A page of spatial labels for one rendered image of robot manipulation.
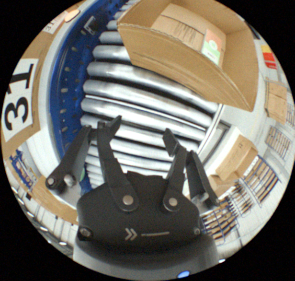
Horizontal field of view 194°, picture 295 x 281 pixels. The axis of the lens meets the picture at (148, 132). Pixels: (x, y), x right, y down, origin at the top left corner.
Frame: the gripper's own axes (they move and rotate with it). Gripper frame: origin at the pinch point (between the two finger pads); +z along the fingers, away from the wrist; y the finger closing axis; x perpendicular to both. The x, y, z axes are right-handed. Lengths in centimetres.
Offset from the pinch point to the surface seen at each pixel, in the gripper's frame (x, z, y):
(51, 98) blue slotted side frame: 3.1, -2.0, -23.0
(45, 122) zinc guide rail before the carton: -2.6, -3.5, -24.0
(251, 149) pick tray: 5, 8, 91
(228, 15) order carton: 52, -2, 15
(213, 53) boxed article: 30.1, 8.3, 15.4
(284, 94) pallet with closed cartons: 228, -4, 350
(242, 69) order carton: 26.4, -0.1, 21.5
